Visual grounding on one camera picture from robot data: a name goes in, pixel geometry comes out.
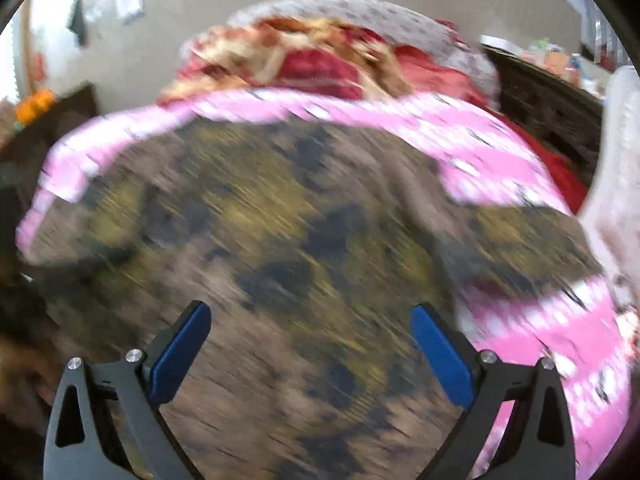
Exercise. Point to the clutter of small packets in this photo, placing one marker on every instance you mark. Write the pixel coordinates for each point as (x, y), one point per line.
(560, 62)

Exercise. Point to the pink penguin print blanket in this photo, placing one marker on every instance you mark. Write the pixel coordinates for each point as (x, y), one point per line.
(500, 145)

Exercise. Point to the dark carved wooden headboard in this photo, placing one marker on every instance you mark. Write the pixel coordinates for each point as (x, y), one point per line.
(540, 100)

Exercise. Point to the metal rack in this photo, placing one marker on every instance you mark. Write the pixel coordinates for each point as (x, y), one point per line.
(600, 35)

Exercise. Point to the red cloth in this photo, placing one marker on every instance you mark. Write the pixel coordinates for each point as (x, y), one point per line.
(565, 180)

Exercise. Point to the brown patterned garment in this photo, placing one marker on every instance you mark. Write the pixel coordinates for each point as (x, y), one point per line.
(300, 240)

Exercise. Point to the red floral blanket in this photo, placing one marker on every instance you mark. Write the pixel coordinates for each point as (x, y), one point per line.
(320, 65)

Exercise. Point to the dark wall hanging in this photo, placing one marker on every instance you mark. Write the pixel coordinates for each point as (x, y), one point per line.
(77, 20)

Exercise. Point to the orange object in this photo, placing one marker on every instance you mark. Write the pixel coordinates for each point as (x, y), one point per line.
(35, 105)

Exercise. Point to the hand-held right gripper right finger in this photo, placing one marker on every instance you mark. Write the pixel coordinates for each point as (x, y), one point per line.
(442, 360)

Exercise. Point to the grey dotted pillow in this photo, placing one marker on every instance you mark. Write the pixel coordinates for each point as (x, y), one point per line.
(390, 12)

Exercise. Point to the dark wooden cabinet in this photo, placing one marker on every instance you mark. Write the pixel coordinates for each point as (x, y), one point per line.
(60, 120)

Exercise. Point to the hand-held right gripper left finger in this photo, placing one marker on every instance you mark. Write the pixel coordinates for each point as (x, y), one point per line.
(180, 355)

